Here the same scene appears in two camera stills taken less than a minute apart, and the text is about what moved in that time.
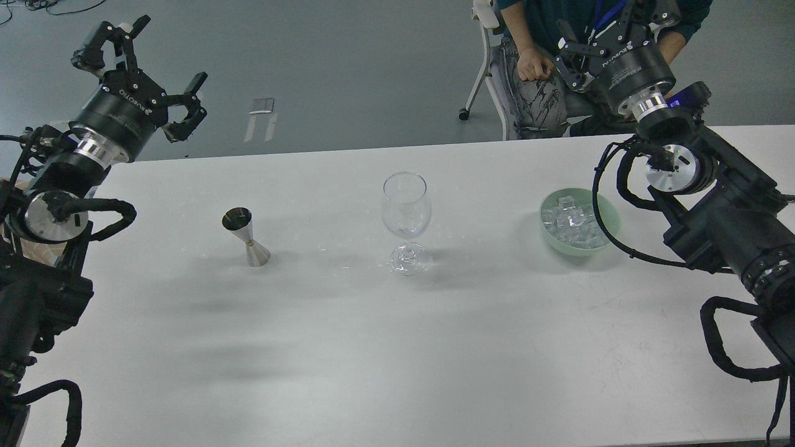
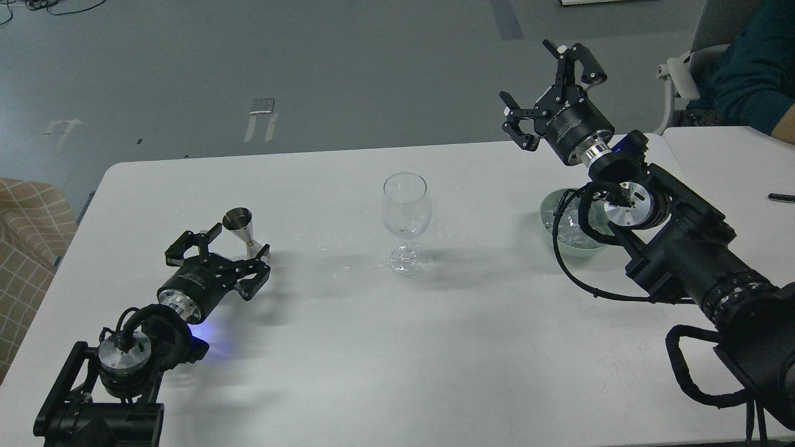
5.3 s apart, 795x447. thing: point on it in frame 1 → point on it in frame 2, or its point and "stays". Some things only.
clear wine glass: [407, 206] stays
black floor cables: [36, 5] stays
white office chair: [484, 12] → [718, 25]
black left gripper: [120, 120] → [200, 284]
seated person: [546, 105] → [749, 81]
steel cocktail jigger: [240, 220] stays
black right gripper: [635, 77] → [575, 126]
